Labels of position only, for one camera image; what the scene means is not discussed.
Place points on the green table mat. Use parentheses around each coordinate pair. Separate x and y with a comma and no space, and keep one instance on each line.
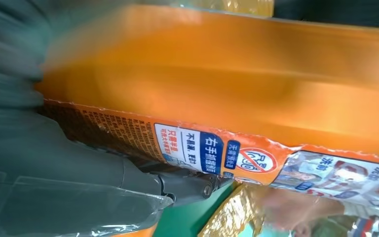
(183,216)

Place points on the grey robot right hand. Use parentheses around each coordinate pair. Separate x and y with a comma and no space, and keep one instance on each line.
(62,183)

